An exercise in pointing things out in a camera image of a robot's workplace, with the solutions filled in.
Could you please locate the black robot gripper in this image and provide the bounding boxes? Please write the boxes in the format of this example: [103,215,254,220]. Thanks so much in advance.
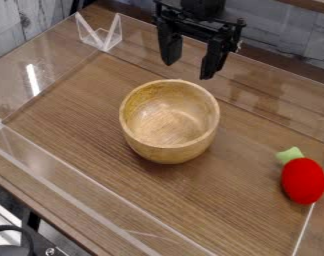
[153,0,246,80]

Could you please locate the red plush fruit green stem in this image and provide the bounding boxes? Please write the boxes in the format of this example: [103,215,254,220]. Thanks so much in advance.
[276,146,324,205]

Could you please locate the light wooden bowl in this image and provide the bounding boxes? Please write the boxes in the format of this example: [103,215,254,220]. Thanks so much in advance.
[119,79,221,164]

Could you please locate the clear acrylic tray walls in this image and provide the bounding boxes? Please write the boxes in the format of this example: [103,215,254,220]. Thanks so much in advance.
[0,8,324,256]

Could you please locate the black metal table frame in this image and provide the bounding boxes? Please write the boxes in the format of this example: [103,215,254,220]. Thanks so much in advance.
[22,209,89,256]

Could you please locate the black cable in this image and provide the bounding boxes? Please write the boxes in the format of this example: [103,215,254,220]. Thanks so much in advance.
[0,224,36,256]

